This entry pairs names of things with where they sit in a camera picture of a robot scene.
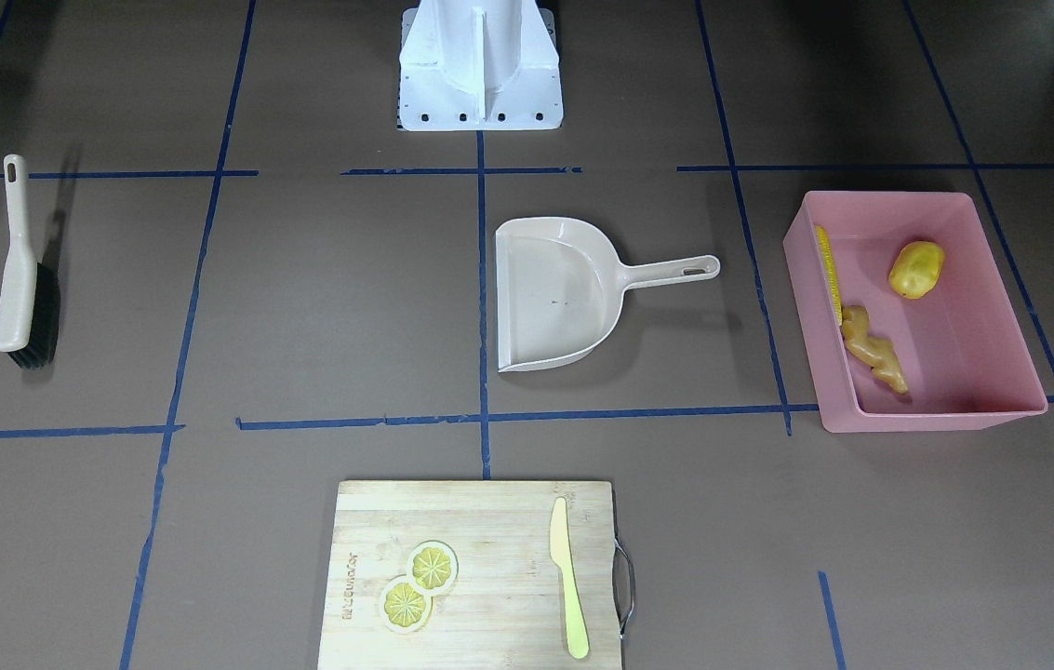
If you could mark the beige hand brush black bristles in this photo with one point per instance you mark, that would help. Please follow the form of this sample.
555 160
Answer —
30 294

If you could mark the metal cutting board handle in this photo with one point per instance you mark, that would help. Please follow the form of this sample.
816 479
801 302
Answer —
624 586

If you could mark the lemon slice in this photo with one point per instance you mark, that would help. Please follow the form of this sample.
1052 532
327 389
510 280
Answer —
403 607
432 568

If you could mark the beige plastic dustpan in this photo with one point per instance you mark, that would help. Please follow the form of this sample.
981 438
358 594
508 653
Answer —
561 285

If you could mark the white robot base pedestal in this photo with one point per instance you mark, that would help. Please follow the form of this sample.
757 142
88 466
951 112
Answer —
479 66

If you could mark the pink plastic bin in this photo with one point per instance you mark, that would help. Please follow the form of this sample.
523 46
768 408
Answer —
966 363

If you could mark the lower lemon slice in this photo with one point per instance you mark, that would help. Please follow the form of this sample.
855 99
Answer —
403 607

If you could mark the upper lemon slice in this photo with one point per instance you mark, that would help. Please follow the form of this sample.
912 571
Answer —
432 568

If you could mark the yellow-green plastic knife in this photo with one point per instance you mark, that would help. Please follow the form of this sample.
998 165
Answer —
576 637

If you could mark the tan toy ginger root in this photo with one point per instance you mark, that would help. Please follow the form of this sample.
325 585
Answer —
878 354

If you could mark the bamboo cutting board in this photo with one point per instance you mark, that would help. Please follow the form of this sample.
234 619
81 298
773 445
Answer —
504 610

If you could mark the yellow toy corn cob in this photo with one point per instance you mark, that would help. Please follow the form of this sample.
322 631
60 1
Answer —
828 260

